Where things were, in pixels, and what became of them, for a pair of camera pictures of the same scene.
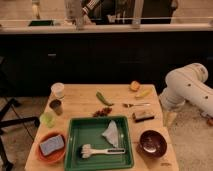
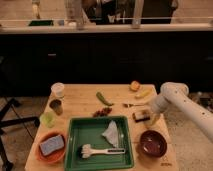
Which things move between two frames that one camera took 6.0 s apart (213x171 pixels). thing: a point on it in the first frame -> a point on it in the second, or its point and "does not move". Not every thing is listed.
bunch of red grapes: [103, 112] does not move
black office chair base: [4, 125] does not move
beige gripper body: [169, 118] -> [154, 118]
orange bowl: [54, 157] does not move
